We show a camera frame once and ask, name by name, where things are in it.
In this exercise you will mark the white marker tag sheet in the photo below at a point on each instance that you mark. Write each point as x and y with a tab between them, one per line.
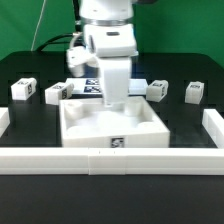
91	86

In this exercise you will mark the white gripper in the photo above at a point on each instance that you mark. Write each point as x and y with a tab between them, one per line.
114	76

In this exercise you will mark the white fence front wall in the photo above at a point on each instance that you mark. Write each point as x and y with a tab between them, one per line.
118	161

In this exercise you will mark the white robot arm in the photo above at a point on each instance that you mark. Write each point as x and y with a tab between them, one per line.
106	42

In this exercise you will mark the white fence left wall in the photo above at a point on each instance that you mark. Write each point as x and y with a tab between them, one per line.
4	120

